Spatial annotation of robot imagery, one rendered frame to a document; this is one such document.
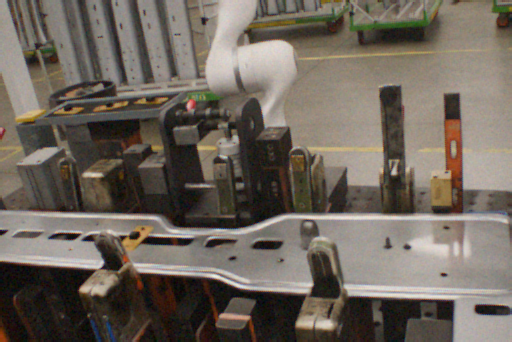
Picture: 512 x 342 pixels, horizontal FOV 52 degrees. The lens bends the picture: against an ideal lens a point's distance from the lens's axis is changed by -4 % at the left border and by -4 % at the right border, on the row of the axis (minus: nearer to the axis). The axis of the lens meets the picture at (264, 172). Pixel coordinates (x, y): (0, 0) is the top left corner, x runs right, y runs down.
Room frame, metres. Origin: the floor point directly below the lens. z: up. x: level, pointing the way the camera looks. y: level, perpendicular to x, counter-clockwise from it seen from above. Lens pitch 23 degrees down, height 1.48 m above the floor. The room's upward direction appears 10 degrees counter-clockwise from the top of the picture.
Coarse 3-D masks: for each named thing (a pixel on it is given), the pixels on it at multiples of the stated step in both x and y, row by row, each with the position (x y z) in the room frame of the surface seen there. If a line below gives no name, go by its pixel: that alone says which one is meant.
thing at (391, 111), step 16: (384, 96) 0.84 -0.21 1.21; (400, 96) 0.86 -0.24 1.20; (384, 112) 0.86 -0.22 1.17; (400, 112) 0.85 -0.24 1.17; (384, 128) 0.86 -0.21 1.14; (400, 128) 0.85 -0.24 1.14; (384, 144) 0.86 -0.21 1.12; (400, 144) 0.85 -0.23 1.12; (384, 160) 0.85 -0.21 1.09; (400, 160) 0.84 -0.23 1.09
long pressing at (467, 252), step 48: (0, 240) 1.00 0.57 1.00; (48, 240) 0.96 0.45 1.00; (240, 240) 0.83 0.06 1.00; (288, 240) 0.80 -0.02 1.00; (336, 240) 0.77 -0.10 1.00; (384, 240) 0.74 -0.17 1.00; (432, 240) 0.72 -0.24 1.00; (480, 240) 0.69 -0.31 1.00; (240, 288) 0.70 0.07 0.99; (288, 288) 0.67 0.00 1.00; (384, 288) 0.62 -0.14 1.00; (432, 288) 0.60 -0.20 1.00; (480, 288) 0.58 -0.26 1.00
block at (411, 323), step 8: (408, 320) 0.57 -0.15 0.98; (416, 320) 0.56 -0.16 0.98; (424, 320) 0.56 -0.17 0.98; (432, 320) 0.56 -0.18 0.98; (440, 320) 0.56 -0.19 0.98; (448, 320) 0.55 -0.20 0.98; (408, 328) 0.55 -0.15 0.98; (416, 328) 0.55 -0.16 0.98; (424, 328) 0.55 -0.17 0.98; (432, 328) 0.54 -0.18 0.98; (440, 328) 0.54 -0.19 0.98; (448, 328) 0.54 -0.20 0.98; (408, 336) 0.54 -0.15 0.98; (416, 336) 0.53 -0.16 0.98; (424, 336) 0.53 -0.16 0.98; (432, 336) 0.53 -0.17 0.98; (440, 336) 0.53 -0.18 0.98; (448, 336) 0.52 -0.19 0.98
